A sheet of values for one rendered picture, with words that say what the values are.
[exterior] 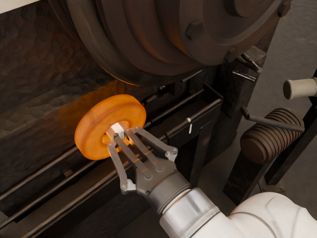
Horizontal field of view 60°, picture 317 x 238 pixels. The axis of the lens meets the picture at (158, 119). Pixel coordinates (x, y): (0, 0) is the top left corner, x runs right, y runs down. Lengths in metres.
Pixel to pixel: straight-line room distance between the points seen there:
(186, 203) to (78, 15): 0.30
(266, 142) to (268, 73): 1.11
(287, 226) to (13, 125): 0.51
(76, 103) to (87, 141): 0.09
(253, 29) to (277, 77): 1.54
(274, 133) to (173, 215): 0.62
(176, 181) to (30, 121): 0.29
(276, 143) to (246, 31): 0.57
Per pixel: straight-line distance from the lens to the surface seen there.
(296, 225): 0.54
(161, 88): 0.74
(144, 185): 0.49
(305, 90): 0.93
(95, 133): 0.53
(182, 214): 0.44
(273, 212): 0.54
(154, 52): 0.41
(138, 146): 0.52
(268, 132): 0.98
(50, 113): 0.57
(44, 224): 0.67
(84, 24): 0.37
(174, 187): 0.46
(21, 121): 0.57
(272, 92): 1.90
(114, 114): 0.52
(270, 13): 0.51
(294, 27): 2.55
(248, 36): 0.49
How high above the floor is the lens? 1.28
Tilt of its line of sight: 52 degrees down
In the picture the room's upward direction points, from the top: straight up
